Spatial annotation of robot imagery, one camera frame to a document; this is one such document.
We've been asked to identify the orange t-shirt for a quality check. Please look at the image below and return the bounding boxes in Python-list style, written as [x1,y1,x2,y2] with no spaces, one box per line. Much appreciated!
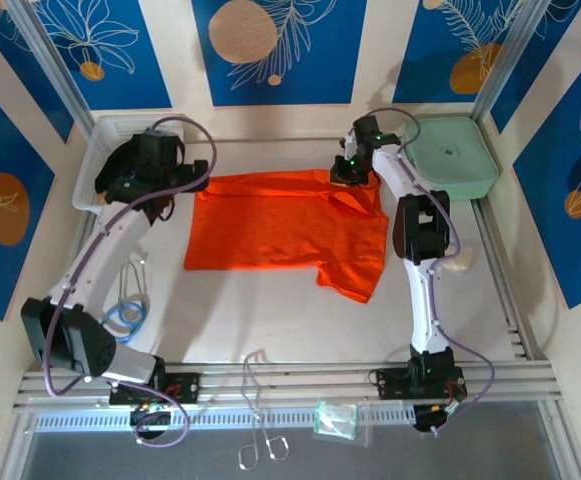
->
[183,169,390,305]

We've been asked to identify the black t-shirt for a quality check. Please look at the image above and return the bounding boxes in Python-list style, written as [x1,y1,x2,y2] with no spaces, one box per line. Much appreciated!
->
[93,142,139,199]

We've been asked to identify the white plastic basket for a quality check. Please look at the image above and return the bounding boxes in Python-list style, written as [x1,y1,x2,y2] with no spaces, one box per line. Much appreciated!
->
[71,113,186,216]

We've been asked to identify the mint green zip case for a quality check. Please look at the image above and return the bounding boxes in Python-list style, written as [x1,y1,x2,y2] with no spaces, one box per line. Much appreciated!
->
[402,115,500,203]

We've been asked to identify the small beige cloth piece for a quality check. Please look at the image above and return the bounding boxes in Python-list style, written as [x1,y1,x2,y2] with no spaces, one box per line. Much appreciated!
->
[442,247,474,275]

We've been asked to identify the clear plastic bag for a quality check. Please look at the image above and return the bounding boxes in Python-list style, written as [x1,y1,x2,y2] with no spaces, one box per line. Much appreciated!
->
[311,397,374,448]

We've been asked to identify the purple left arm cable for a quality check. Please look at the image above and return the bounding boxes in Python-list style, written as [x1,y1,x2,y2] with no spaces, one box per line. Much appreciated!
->
[42,115,219,447]

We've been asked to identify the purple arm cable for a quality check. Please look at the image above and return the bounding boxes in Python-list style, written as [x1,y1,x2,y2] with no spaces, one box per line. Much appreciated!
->
[347,107,496,439]
[42,115,219,447]

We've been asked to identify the blue floral wall panel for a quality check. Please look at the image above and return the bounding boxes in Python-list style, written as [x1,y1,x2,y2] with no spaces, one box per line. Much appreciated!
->
[191,0,369,107]
[34,0,174,110]
[392,0,554,105]
[512,34,581,310]
[0,69,56,321]

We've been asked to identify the aluminium side rail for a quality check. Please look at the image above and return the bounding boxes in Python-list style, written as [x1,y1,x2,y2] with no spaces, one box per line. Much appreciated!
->
[44,214,96,371]
[469,198,539,361]

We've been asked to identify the aluminium frame post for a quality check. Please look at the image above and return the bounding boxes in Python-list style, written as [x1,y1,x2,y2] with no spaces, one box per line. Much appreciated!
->
[7,0,96,132]
[472,0,554,124]

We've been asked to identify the blue coiled cable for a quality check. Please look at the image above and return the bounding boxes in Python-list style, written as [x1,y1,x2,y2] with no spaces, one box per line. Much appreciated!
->
[100,299,149,346]

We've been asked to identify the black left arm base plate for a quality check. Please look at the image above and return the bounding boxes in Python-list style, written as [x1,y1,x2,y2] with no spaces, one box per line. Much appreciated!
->
[108,371,201,406]

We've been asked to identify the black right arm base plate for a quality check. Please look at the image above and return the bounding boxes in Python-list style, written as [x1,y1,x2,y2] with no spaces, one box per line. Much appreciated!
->
[374,367,469,401]

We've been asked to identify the aluminium frame rail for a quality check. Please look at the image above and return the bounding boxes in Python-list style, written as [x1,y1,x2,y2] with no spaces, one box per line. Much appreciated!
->
[12,362,556,409]

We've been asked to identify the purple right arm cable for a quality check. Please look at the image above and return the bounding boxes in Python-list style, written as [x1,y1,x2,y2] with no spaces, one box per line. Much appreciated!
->
[347,107,496,439]

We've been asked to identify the metal wire tongs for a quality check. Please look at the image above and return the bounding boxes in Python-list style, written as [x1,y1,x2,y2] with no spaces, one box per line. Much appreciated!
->
[238,349,289,471]

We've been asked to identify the slotted grey cable duct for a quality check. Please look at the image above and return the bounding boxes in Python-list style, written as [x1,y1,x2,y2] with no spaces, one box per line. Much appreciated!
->
[34,403,416,431]

